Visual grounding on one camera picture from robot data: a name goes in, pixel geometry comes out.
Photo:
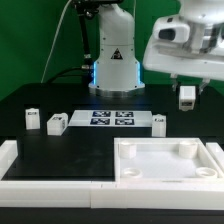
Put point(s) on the white fiducial marker plate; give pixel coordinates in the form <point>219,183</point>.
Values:
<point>111,118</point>

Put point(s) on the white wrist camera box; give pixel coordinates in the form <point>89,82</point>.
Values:
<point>171,28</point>

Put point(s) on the white U-shaped obstacle fence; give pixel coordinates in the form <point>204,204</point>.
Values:
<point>193,195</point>

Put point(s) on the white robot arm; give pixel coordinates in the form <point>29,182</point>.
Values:
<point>189,43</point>

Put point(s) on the black camera stand pole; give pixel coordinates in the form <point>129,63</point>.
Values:
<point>86,10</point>

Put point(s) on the white square tabletop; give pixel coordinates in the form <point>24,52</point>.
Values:
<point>164,159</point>

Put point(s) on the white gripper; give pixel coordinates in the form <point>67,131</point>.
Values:
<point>166,57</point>

